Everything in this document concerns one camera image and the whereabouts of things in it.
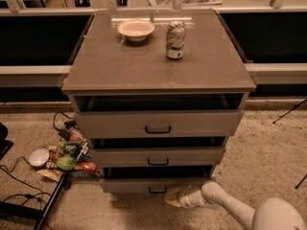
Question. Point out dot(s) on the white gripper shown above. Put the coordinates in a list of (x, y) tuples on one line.
[(186, 197)]

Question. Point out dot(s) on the grey drawer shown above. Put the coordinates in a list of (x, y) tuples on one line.
[(157, 152), (152, 180), (157, 116)]

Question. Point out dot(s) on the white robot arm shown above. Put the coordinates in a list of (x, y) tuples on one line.
[(271, 214)]

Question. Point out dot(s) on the grey drawer cabinet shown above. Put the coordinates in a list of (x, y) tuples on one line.
[(107, 64)]

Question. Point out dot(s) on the red can on floor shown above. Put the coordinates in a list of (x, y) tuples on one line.
[(88, 167)]

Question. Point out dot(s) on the green snack bag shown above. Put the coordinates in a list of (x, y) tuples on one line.
[(68, 161)]

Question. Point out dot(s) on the tan snack wrapper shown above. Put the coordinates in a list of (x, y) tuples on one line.
[(51, 174)]

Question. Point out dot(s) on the black tripod leg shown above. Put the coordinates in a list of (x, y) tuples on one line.
[(301, 181)]

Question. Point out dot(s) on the white bowl on floor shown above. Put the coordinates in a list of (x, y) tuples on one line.
[(39, 158)]

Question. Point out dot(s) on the black stand base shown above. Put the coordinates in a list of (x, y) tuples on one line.
[(38, 215)]

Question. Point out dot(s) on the green white soda can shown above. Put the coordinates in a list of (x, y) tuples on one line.
[(175, 40)]

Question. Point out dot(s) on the white paper bowl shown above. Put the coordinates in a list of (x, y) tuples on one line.
[(135, 30)]

